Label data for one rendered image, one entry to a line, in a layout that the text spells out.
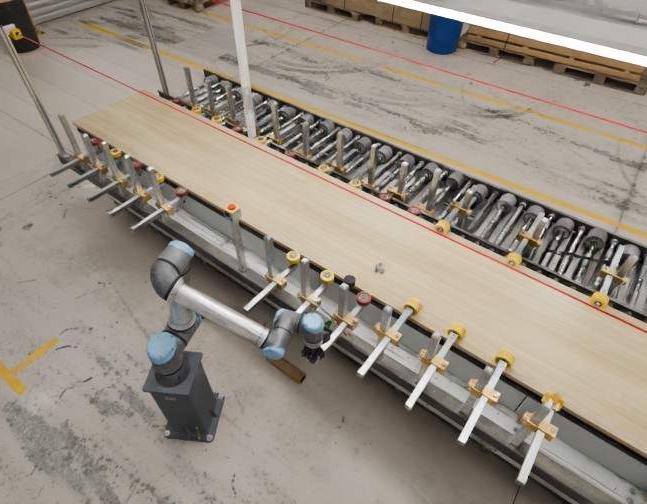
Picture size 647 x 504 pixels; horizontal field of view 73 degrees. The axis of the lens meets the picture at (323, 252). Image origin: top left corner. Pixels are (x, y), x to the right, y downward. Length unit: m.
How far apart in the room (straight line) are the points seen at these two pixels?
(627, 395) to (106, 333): 3.26
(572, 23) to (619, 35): 0.12
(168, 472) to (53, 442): 0.77
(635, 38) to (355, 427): 2.43
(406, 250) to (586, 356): 1.06
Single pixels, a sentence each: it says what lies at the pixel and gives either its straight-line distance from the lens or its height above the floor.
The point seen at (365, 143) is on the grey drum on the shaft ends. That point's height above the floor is 0.84.
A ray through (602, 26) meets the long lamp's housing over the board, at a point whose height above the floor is 2.37.
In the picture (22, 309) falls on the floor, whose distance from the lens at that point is 4.14.
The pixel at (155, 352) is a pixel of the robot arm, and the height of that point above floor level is 0.87.
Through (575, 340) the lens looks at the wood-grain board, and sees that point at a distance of 2.58.
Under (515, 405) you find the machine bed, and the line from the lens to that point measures 2.53.
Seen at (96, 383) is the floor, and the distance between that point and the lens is 3.47.
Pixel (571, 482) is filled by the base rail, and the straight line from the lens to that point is 2.45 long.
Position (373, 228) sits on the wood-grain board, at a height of 0.90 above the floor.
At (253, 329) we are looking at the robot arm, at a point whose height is 1.23.
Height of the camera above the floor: 2.80
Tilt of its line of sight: 47 degrees down
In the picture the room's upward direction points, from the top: 1 degrees clockwise
